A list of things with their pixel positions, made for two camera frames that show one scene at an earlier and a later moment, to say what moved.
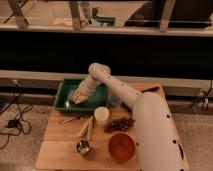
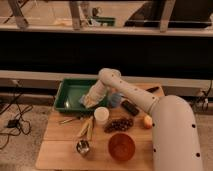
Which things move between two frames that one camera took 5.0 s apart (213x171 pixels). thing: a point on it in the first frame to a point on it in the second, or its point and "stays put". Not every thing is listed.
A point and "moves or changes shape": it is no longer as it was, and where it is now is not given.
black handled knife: x=150 y=89 stays put
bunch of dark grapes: x=119 y=124 stays put
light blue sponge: x=71 y=96 moves or changes shape
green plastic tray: x=63 y=97 stays put
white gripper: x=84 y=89 to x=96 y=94
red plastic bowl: x=121 y=146 stays put
